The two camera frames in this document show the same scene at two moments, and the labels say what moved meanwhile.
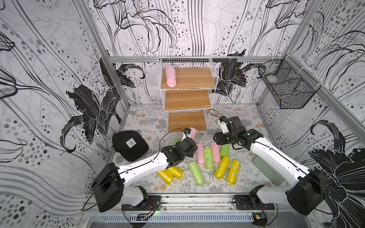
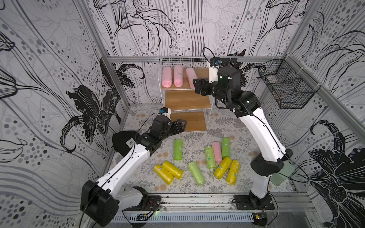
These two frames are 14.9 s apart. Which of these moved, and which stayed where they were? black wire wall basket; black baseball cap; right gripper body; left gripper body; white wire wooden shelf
Moved: left gripper body; right gripper body
Stayed: black baseball cap; black wire wall basket; white wire wooden shelf
